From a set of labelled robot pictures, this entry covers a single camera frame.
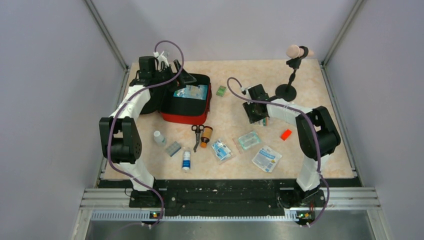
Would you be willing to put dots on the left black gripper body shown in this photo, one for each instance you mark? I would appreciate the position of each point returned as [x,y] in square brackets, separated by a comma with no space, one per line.
[163,75]

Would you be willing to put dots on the bandage strip packet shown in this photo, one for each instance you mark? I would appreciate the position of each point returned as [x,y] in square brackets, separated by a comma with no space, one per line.
[264,122]

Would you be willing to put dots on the blue cotton swab bag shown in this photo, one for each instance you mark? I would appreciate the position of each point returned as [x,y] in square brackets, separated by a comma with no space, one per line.
[197,92]

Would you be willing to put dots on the teal gauze packet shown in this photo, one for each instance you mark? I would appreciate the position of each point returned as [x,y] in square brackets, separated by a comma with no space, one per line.
[249,140]

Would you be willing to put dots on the white blue dressing pouch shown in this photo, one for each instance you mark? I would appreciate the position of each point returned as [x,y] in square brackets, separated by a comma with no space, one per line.
[266,159]

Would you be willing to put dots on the blue white plaster packet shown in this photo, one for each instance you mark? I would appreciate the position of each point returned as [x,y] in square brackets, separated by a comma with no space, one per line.
[221,150]

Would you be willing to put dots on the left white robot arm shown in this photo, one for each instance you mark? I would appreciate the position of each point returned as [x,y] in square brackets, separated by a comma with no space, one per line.
[120,140]

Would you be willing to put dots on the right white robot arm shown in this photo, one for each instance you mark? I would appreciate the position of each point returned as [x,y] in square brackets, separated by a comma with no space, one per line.
[317,134]

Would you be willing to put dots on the red black medicine kit bag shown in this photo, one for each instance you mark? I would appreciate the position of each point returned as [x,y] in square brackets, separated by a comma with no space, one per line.
[181,109]

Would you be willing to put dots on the amber medicine bottle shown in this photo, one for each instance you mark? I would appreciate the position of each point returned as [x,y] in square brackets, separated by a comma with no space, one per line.
[206,136]

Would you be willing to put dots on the black microphone stand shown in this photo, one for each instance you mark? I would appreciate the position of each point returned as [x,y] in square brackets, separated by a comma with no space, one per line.
[296,54]

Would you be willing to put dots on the small green box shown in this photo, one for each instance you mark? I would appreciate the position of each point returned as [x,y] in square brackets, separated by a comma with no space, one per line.
[221,91]

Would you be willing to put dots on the orange red block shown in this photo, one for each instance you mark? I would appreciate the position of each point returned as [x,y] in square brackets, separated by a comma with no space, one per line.
[286,134]

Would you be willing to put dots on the clear white cap bottle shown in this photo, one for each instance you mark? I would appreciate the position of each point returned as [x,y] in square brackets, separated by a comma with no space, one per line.
[159,138]

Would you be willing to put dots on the grey blue pill blister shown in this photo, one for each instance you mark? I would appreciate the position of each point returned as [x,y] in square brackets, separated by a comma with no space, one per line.
[173,148]

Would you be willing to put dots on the white blue spray bottle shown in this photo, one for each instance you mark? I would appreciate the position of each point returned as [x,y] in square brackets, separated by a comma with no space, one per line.
[186,159]

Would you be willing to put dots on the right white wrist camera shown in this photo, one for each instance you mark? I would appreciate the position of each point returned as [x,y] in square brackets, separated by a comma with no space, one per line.
[245,90]

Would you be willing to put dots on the black handled scissors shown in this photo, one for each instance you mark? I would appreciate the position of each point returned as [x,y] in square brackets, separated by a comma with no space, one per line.
[197,129]

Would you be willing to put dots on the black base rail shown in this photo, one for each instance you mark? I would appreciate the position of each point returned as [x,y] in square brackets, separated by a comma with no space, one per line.
[227,198]

